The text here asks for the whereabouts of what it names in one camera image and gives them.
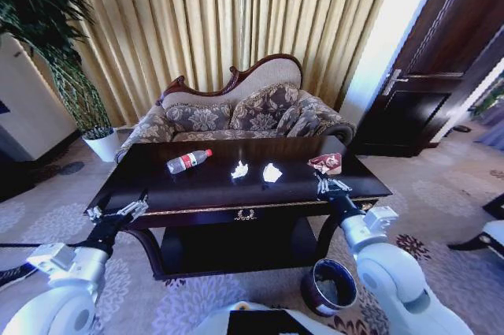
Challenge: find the floral round bolster cushion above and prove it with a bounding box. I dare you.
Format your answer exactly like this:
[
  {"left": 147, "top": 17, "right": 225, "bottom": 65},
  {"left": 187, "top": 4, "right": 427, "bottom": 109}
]
[{"left": 276, "top": 95, "right": 328, "bottom": 137}]

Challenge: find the floral square sofa cushion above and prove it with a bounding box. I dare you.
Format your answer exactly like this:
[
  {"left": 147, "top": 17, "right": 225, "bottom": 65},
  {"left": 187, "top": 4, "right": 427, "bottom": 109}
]
[{"left": 229, "top": 84, "right": 301, "bottom": 132}]

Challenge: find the white plant pot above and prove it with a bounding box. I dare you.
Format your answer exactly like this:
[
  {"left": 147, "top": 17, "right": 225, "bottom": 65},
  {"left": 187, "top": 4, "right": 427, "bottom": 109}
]
[{"left": 81, "top": 126, "right": 120, "bottom": 164}]

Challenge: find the dark wooden door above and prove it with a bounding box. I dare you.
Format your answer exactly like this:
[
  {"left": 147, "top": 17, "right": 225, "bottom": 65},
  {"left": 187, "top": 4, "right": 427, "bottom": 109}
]
[{"left": 351, "top": 0, "right": 504, "bottom": 159}]

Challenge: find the dark chair with white seat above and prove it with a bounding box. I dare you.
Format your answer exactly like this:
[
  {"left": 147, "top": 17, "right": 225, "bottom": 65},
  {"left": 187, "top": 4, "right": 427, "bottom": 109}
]
[{"left": 447, "top": 192, "right": 504, "bottom": 262}]

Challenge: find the silver door handle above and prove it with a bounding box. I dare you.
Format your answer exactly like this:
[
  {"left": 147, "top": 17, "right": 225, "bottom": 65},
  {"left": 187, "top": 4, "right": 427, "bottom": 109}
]
[{"left": 382, "top": 69, "right": 410, "bottom": 96}]

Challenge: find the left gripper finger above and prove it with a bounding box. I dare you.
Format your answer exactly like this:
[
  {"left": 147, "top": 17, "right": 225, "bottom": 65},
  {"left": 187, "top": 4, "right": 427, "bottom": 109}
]
[
  {"left": 117, "top": 188, "right": 150, "bottom": 217},
  {"left": 86, "top": 199, "right": 106, "bottom": 221}
]

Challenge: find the crumpled white paper ball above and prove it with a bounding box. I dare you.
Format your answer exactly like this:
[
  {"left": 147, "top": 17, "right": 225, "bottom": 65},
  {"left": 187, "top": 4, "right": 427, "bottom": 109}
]
[
  {"left": 230, "top": 160, "right": 250, "bottom": 181},
  {"left": 261, "top": 162, "right": 285, "bottom": 186}
]

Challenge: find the dark wooden coffee table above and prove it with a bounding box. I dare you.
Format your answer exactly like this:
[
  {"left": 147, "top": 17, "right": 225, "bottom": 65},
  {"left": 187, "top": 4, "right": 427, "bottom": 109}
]
[{"left": 83, "top": 136, "right": 394, "bottom": 281}]

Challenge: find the white standing cabinet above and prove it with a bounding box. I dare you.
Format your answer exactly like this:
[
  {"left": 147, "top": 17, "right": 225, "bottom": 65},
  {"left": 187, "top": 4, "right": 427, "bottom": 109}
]
[{"left": 0, "top": 32, "right": 79, "bottom": 163}]

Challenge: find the floral rectangular sofa cushion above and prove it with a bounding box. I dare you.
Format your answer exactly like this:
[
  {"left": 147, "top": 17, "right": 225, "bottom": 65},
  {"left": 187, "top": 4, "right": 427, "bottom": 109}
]
[{"left": 165, "top": 102, "right": 234, "bottom": 134}]

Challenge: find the clear plastic bottle red label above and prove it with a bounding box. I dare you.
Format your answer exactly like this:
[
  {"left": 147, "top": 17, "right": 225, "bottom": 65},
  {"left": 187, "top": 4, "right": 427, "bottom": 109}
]
[{"left": 166, "top": 148, "right": 214, "bottom": 175}]

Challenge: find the floral upholstered sofa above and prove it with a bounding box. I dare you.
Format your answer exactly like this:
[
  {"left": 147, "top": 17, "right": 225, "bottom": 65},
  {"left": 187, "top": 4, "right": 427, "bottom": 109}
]
[{"left": 113, "top": 54, "right": 358, "bottom": 163}]

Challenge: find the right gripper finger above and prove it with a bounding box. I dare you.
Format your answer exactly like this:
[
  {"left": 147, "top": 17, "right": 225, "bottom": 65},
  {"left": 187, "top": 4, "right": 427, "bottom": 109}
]
[
  {"left": 329, "top": 175, "right": 353, "bottom": 194},
  {"left": 314, "top": 171, "right": 331, "bottom": 195}
]

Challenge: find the dark round trash bin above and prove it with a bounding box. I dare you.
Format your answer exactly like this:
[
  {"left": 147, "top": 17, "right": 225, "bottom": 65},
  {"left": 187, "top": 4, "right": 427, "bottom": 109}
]
[{"left": 300, "top": 259, "right": 358, "bottom": 317}]

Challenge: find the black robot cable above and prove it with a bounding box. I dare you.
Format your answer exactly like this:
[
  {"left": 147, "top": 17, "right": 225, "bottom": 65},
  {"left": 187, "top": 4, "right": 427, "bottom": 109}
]
[{"left": 0, "top": 241, "right": 41, "bottom": 250}]

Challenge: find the green potted plant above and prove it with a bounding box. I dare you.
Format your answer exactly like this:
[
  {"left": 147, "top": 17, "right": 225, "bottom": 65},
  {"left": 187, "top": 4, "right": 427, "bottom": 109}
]
[{"left": 0, "top": 0, "right": 116, "bottom": 141}]

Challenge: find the red snack wrapper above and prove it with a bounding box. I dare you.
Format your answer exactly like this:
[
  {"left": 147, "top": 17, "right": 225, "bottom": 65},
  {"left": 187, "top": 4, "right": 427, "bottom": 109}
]
[{"left": 308, "top": 152, "right": 342, "bottom": 176}]

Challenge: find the beige pleated curtain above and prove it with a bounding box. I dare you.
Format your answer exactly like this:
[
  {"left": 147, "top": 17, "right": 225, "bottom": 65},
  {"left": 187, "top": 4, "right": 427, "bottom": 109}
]
[{"left": 50, "top": 0, "right": 403, "bottom": 128}]

